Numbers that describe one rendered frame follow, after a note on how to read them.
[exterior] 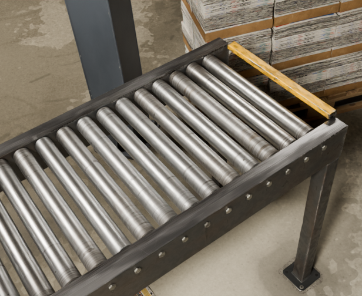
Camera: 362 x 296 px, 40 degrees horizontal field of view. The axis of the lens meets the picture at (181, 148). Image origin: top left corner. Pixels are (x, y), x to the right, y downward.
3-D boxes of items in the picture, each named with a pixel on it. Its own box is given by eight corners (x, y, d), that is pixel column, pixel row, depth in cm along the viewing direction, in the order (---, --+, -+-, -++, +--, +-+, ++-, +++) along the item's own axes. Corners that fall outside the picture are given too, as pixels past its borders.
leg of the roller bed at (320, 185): (301, 264, 193) (326, 145, 143) (312, 275, 189) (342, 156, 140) (290, 272, 191) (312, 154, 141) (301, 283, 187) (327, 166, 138)
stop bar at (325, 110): (234, 44, 160) (234, 39, 158) (337, 115, 135) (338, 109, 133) (227, 49, 159) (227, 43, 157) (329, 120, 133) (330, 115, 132)
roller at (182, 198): (110, 114, 149) (107, 101, 145) (205, 214, 121) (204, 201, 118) (95, 121, 147) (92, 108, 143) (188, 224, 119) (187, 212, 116)
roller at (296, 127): (204, 68, 162) (214, 56, 162) (309, 148, 135) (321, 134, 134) (197, 61, 158) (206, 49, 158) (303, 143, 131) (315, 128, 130)
